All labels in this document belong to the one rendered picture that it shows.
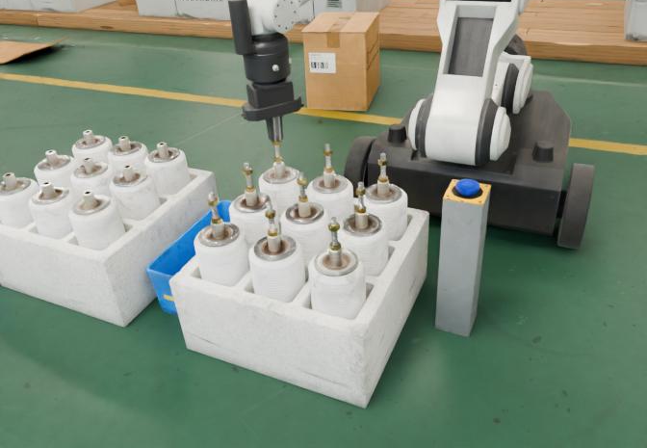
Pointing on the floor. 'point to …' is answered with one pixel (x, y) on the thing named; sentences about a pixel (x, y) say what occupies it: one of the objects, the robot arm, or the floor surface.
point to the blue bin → (166, 265)
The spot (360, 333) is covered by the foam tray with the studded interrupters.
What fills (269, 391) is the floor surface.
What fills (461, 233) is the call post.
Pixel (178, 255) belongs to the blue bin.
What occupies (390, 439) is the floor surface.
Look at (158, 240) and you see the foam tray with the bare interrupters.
